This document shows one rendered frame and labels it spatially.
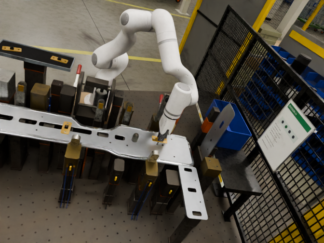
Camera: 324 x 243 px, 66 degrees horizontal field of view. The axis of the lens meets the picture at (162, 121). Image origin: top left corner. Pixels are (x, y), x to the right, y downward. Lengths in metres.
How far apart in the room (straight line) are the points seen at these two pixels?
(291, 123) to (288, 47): 2.08
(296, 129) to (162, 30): 0.76
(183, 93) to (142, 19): 0.43
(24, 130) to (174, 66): 0.73
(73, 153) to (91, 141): 0.15
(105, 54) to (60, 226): 0.93
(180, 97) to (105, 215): 0.71
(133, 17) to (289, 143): 0.95
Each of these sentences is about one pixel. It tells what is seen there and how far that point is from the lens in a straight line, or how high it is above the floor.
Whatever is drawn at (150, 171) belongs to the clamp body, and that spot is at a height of 1.04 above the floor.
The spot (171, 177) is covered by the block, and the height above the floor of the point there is 0.98.
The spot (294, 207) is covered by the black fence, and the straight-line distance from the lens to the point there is 1.29.
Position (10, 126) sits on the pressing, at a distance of 1.30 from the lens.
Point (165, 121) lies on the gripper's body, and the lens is 1.19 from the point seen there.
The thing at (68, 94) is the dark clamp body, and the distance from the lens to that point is 1.37.
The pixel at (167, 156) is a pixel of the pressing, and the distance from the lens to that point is 1.30.
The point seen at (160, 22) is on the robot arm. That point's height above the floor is 1.56.
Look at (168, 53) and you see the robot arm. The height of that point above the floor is 1.47.
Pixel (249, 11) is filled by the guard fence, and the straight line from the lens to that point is 3.43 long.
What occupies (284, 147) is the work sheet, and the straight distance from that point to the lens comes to 1.34.
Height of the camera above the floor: 1.89
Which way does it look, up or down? 37 degrees down
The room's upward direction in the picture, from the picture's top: 24 degrees clockwise
